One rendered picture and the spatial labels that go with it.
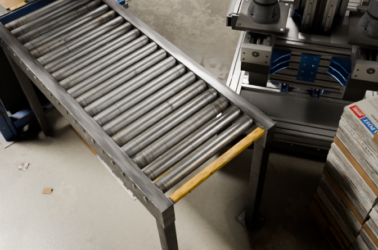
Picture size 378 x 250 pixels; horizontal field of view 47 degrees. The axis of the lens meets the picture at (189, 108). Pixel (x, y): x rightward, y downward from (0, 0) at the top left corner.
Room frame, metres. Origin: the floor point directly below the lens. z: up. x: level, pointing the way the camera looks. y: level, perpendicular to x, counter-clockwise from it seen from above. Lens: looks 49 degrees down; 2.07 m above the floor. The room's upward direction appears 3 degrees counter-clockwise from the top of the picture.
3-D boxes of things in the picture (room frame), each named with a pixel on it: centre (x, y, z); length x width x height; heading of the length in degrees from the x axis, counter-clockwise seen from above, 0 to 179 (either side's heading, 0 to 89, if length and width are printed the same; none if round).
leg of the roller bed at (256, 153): (1.01, -0.29, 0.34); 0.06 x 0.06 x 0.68; 39
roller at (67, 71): (1.46, 0.39, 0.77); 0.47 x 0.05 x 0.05; 129
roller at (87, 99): (1.30, 0.27, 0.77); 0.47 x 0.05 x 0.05; 129
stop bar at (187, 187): (0.83, -0.09, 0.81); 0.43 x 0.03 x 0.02; 129
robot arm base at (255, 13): (1.63, -0.37, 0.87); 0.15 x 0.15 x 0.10
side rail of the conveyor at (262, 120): (1.51, 0.11, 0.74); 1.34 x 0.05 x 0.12; 39
